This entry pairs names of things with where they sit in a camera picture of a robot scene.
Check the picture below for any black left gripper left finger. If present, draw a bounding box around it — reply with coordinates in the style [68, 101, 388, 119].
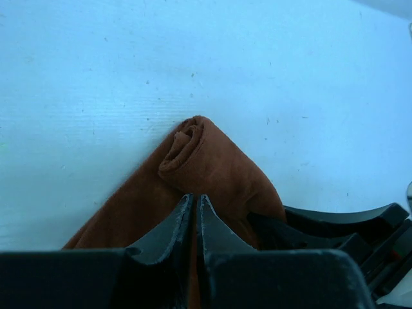
[1, 194, 194, 308]

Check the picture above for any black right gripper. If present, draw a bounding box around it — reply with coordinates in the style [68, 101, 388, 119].
[247, 203, 411, 298]

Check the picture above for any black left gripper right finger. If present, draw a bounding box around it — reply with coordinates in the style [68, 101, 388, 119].
[197, 195, 375, 308]

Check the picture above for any brown microfiber towel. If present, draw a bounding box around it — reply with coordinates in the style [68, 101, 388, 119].
[66, 116, 286, 308]

